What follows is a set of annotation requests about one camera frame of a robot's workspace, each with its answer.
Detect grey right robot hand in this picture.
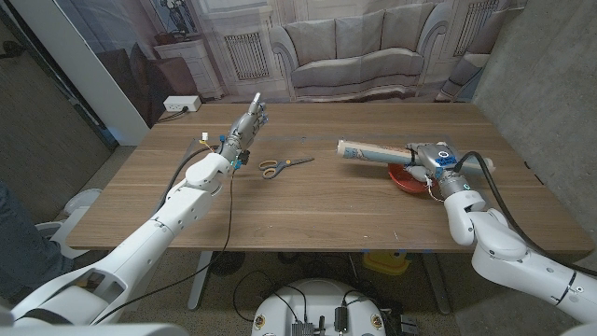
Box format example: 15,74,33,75
404,141,468,189

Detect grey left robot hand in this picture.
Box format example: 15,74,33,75
216,91,270,172

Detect paper map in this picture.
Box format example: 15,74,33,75
337,138,495,176

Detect white robot base with electronics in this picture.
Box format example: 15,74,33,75
251,278,387,336

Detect red bowl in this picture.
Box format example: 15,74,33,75
387,162,439,195

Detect white power strip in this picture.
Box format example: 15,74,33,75
162,95,202,113

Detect yellow plastic object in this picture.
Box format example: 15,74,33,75
362,250,411,276

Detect black round floor object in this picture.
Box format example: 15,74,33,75
209,250,246,276

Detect printed living room backdrop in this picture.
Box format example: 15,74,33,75
53,0,528,130

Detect grey table leg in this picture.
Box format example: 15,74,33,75
422,251,452,316

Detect white table leg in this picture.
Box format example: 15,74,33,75
187,250,215,312

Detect white floor stand base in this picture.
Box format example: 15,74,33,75
35,188,104,260

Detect person leg in jeans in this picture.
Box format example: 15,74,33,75
0,179,76,300

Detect white robot torso edge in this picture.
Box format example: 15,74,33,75
0,323,190,336

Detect yellow grey handled scissors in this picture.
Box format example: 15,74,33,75
258,156,316,180

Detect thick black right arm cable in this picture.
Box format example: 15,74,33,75
452,149,597,277

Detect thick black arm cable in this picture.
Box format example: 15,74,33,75
452,149,597,277
158,145,220,214

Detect black power strip cable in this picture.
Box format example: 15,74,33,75
155,105,190,124

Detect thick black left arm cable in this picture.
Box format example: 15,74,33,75
158,145,220,214

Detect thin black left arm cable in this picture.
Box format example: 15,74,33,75
92,168,236,326

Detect black floor cable loop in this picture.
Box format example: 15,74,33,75
231,269,310,324

